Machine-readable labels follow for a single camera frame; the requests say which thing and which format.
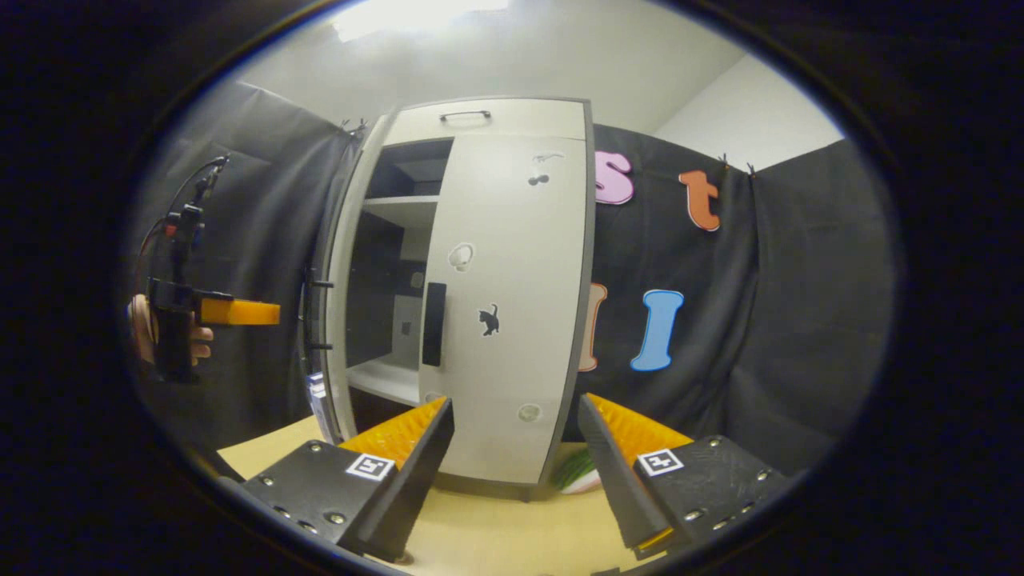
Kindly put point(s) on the small blue white packet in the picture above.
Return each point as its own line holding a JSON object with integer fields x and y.
{"x": 318, "y": 400}

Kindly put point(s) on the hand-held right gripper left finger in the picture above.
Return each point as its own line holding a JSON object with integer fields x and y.
{"x": 420, "y": 480}

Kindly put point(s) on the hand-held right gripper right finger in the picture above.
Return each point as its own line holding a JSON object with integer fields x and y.
{"x": 614, "y": 480}

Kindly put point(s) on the watermelon slice toy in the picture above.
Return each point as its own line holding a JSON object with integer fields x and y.
{"x": 580, "y": 476}

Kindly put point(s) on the white cabinet door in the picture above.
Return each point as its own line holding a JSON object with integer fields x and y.
{"x": 512, "y": 280}
{"x": 340, "y": 320}

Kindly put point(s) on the white cabinet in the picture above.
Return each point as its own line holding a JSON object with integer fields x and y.
{"x": 400, "y": 210}

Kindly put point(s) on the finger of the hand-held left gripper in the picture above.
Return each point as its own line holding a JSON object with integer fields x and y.
{"x": 240, "y": 312}

